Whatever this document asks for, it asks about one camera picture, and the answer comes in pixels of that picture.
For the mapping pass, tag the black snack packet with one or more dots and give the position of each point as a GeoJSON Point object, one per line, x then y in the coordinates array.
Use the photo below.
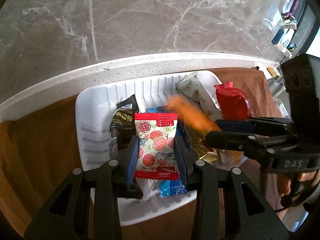
{"type": "Point", "coordinates": [122, 120]}

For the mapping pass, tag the person's right hand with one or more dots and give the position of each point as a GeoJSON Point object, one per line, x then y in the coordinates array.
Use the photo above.
{"type": "Point", "coordinates": [285, 186]}

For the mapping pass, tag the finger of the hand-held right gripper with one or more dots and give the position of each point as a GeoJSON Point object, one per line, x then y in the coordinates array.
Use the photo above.
{"type": "Point", "coordinates": [232, 125]}
{"type": "Point", "coordinates": [230, 140]}

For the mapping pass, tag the gold snack packet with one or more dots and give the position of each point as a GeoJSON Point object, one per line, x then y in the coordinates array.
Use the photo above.
{"type": "Point", "coordinates": [202, 150]}

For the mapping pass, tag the orange snack packet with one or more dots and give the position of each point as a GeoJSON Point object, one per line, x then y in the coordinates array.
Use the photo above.
{"type": "Point", "coordinates": [195, 117]}

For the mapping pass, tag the red white fruit-print packet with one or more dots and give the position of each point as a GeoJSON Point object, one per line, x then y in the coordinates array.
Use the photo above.
{"type": "Point", "coordinates": [156, 145]}

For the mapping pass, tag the white plastic tray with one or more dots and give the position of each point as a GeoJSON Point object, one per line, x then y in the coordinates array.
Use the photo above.
{"type": "Point", "coordinates": [100, 110]}

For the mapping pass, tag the brown sponge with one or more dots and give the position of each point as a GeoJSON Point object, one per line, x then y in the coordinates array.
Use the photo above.
{"type": "Point", "coordinates": [273, 72]}

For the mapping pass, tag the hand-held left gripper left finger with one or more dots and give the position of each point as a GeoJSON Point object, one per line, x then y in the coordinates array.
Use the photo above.
{"type": "Point", "coordinates": [132, 160]}

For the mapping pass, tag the large red snack packet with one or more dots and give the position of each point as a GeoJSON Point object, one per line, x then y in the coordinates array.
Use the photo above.
{"type": "Point", "coordinates": [233, 102]}

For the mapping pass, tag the blue utensil holder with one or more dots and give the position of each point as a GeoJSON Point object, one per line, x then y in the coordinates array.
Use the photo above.
{"type": "Point", "coordinates": [278, 35]}

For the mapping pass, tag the white snack packet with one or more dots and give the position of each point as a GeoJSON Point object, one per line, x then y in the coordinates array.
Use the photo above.
{"type": "Point", "coordinates": [195, 92]}

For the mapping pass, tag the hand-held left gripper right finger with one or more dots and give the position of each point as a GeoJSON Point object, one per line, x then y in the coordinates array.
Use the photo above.
{"type": "Point", "coordinates": [181, 160]}

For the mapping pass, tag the blue snack packet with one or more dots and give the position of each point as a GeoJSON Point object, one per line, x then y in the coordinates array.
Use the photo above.
{"type": "Point", "coordinates": [171, 187]}

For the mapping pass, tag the brown cloth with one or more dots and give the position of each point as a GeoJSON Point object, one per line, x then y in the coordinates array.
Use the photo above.
{"type": "Point", "coordinates": [37, 155]}

